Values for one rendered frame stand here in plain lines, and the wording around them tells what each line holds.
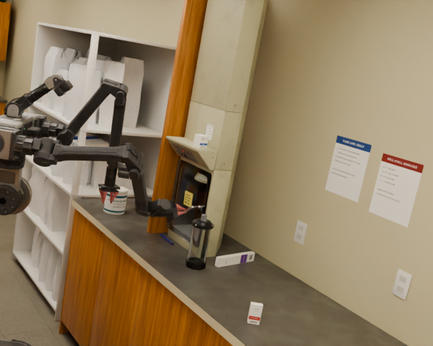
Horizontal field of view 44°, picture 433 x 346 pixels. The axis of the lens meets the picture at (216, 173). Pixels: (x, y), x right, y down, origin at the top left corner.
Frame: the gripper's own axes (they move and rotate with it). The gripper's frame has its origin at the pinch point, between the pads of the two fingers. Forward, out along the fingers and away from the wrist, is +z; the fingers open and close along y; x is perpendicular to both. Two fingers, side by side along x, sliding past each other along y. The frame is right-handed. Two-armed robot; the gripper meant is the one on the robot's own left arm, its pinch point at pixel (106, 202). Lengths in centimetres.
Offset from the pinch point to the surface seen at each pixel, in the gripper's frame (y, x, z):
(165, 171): 27.8, -8.9, -20.0
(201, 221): 23, -56, -8
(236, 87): 37, -46, -73
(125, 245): 2.9, -22.0, 16.7
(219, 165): 35, -46, -34
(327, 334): 43, -128, 17
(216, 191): 37, -46, -20
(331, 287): 76, -99, 13
